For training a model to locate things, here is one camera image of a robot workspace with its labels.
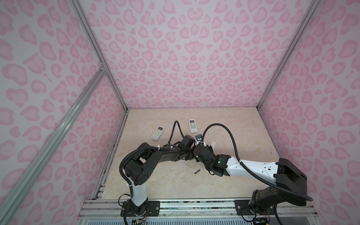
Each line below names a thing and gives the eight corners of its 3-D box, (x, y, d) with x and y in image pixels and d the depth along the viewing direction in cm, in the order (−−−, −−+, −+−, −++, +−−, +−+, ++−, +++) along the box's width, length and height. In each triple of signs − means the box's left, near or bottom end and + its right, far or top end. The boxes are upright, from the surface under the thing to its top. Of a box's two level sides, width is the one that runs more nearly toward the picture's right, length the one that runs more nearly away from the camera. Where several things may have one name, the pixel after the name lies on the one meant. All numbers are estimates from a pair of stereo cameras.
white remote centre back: (191, 133, 106) (191, 131, 104) (188, 120, 114) (188, 118, 113) (198, 132, 107) (198, 130, 105) (195, 119, 115) (195, 117, 113)
